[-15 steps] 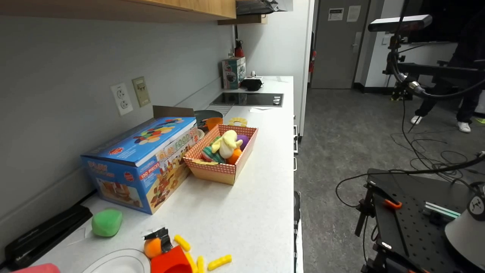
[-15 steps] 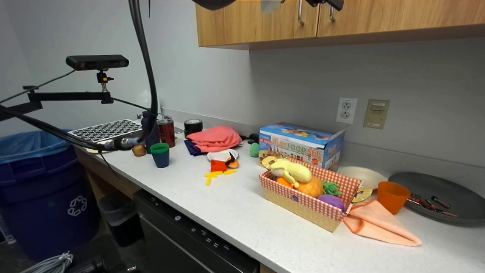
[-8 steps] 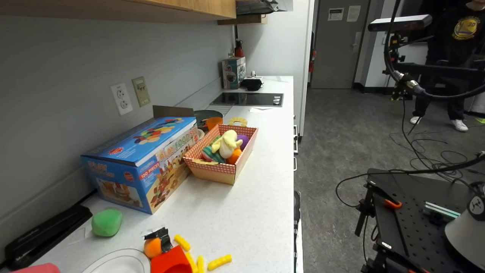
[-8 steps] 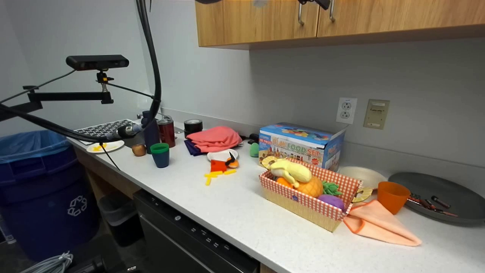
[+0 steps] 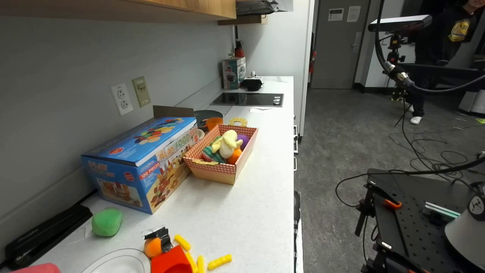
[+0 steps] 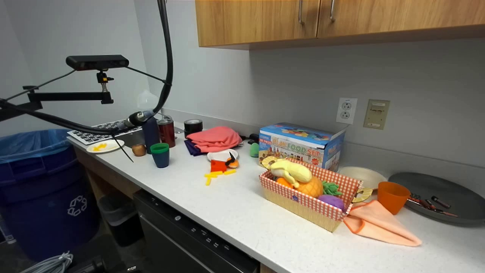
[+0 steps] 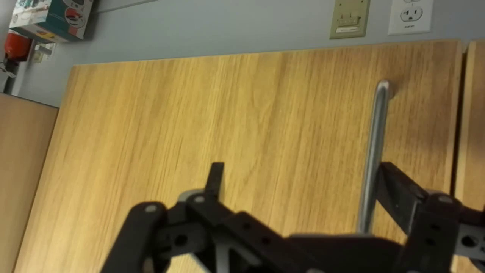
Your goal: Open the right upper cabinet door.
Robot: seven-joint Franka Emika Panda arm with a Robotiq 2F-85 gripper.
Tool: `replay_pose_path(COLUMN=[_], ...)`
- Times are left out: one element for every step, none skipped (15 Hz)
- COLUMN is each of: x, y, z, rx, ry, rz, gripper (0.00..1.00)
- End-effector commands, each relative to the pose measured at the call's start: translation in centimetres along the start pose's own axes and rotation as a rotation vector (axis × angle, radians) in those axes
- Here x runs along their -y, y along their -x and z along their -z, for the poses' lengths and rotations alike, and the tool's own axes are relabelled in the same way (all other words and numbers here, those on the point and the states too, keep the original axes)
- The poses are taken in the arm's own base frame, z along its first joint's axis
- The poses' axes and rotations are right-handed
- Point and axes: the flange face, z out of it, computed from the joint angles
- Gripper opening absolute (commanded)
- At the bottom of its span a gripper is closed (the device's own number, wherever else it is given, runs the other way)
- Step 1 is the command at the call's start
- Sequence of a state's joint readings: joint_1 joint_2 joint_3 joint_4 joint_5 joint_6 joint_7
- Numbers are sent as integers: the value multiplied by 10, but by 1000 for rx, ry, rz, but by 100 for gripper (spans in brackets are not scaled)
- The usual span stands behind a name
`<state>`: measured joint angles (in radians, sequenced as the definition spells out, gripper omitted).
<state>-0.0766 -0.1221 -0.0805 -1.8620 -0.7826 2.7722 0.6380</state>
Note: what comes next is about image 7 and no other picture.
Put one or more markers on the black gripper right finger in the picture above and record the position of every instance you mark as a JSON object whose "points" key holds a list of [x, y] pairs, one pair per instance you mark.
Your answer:
{"points": [[402, 197]]}

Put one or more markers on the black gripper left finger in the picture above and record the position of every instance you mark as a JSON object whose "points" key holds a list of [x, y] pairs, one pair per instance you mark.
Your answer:
{"points": [[216, 182]]}

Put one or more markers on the small wooden cabinet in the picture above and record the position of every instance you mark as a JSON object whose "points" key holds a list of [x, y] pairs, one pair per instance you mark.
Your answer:
{"points": [[20, 191]]}

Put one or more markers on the teal printed carton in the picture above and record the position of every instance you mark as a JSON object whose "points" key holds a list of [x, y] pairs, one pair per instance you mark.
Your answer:
{"points": [[54, 20]]}

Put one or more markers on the red bottle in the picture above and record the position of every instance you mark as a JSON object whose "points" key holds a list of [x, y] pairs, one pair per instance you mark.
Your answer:
{"points": [[17, 45]]}

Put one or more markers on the white wall outlet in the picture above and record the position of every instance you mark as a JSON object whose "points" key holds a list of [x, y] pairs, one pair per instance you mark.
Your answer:
{"points": [[410, 15]]}

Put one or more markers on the beige switch plate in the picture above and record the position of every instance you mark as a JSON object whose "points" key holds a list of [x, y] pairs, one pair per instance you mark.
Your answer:
{"points": [[349, 16]]}

